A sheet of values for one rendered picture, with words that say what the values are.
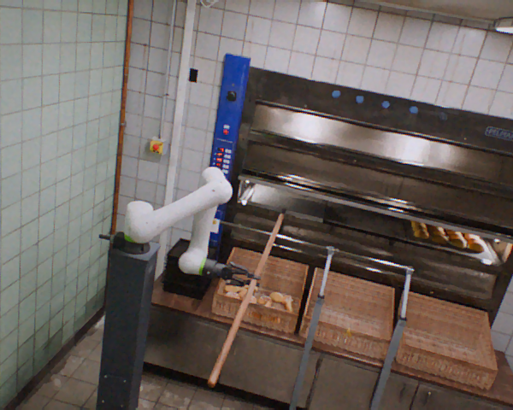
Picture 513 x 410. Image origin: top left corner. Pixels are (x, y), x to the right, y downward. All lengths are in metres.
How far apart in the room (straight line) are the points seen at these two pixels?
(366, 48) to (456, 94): 0.60
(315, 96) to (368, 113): 0.34
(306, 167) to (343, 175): 0.25
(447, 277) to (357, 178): 0.91
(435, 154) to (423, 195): 0.27
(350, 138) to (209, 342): 1.61
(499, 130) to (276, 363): 1.98
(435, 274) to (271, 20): 1.97
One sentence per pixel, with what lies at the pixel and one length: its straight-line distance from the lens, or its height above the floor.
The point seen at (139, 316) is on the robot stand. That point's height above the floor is 0.87.
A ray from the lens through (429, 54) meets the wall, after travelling 3.27.
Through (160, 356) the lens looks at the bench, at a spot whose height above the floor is 0.18.
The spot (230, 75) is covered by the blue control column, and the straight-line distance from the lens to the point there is 3.33.
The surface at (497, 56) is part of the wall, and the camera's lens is 3.34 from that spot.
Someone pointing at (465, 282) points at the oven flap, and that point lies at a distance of 3.70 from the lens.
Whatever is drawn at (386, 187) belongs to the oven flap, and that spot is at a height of 1.53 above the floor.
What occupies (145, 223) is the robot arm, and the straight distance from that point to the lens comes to 2.40.
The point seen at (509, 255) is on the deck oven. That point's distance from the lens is 3.66.
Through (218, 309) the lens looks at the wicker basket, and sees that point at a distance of 3.33.
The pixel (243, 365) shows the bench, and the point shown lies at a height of 0.30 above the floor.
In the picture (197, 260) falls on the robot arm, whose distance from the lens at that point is 2.59.
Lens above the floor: 2.44
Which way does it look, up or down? 21 degrees down
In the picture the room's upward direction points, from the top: 11 degrees clockwise
